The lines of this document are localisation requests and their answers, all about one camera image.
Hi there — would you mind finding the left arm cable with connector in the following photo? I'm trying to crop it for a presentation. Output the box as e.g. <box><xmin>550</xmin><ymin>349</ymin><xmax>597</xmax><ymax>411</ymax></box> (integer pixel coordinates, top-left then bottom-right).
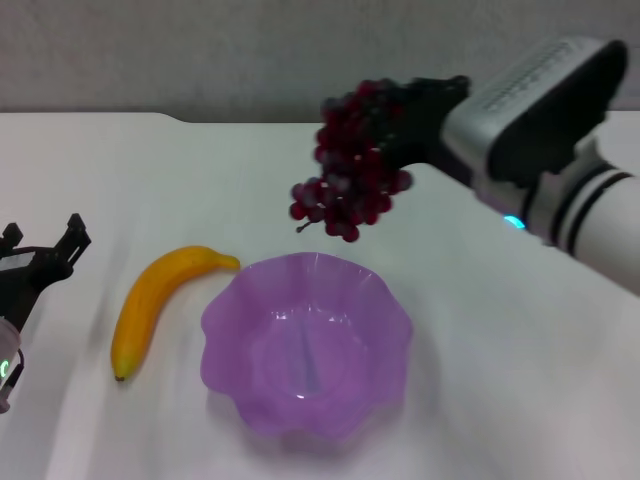
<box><xmin>3</xmin><ymin>346</ymin><xmax>26</xmax><ymax>402</ymax></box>

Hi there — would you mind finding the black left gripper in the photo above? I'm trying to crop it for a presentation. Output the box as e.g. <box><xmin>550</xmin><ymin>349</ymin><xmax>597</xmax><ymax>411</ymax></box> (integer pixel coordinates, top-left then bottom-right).
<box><xmin>0</xmin><ymin>212</ymin><xmax>93</xmax><ymax>332</ymax></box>

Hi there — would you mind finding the dark red grape bunch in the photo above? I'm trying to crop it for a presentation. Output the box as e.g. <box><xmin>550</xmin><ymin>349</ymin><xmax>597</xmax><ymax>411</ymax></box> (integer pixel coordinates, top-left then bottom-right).
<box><xmin>289</xmin><ymin>78</ymin><xmax>416</xmax><ymax>244</ymax></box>

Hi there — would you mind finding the yellow banana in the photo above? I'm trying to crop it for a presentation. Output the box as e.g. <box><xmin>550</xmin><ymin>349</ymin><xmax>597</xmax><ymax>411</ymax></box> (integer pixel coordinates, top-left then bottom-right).
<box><xmin>110</xmin><ymin>244</ymin><xmax>241</xmax><ymax>383</ymax></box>

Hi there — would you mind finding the purple translucent wavy bowl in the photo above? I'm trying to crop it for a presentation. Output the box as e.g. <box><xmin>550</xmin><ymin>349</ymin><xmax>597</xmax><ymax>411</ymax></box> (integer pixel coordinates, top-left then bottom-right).
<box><xmin>199</xmin><ymin>252</ymin><xmax>415</xmax><ymax>442</ymax></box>

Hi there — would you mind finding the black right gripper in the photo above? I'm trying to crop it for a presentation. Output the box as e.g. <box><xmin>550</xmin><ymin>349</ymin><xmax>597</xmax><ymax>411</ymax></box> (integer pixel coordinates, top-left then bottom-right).
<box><xmin>379</xmin><ymin>75</ymin><xmax>472</xmax><ymax>169</ymax></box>

